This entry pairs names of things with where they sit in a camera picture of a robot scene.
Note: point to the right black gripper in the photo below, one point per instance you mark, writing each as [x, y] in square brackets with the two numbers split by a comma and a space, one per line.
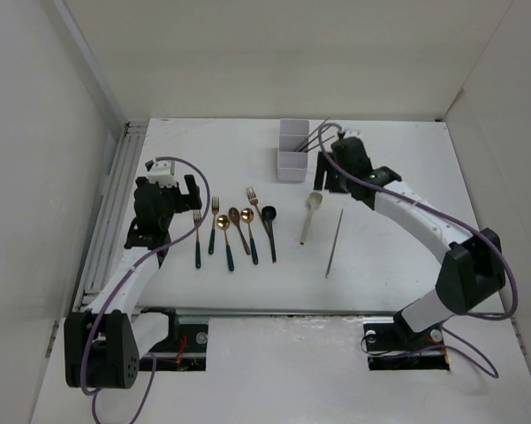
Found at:
[325, 164]

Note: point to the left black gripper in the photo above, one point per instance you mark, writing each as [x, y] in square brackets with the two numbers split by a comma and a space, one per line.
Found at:
[185, 201]

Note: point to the black chopstick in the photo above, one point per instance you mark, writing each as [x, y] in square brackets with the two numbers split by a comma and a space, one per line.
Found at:
[314, 143]
[303, 146]

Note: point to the beige spoon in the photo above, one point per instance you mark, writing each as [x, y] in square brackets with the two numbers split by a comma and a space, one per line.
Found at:
[314, 201]

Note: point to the silver metal chopstick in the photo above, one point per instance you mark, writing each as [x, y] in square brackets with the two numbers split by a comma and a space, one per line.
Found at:
[334, 244]
[314, 132]

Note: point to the gold spoon green handle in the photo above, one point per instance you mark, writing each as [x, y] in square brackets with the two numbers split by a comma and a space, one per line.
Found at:
[247, 216]
[223, 223]

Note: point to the black spoon wooden handle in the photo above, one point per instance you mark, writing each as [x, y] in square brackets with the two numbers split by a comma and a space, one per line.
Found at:
[269, 214]

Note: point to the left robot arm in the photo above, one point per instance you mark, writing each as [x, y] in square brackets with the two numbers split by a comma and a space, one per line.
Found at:
[104, 344]

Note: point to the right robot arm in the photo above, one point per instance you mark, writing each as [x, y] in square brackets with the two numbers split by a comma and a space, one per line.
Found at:
[471, 266]

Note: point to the white three-compartment utensil holder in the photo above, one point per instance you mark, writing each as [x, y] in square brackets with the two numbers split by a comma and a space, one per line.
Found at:
[291, 163]

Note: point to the brown wooden spoon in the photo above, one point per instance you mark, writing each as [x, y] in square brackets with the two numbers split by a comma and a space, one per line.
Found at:
[234, 216]

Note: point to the rose gold fork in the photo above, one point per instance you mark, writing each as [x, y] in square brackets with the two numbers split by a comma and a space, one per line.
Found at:
[253, 200]

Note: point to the gold fork green handle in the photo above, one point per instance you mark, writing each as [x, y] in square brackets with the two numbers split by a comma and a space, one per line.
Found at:
[215, 204]
[197, 223]

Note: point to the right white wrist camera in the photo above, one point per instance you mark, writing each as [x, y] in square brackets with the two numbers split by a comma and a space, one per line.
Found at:
[349, 132]

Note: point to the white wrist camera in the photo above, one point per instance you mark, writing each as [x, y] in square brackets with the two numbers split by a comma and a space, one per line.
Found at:
[161, 172]
[349, 132]

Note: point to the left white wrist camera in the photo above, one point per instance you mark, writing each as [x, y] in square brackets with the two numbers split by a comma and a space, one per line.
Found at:
[161, 172]

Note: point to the aluminium rail left side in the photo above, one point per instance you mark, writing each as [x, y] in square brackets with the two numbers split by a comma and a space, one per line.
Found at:
[116, 189]

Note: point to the aluminium rail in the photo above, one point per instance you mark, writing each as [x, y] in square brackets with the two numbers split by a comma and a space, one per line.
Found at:
[116, 189]
[232, 313]

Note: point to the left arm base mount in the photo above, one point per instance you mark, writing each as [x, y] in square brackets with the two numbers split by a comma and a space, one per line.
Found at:
[178, 341]

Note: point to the aluminium rail front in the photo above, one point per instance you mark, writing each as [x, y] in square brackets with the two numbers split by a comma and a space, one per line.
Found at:
[232, 313]

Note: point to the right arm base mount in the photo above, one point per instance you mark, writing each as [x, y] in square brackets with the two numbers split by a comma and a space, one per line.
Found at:
[390, 348]

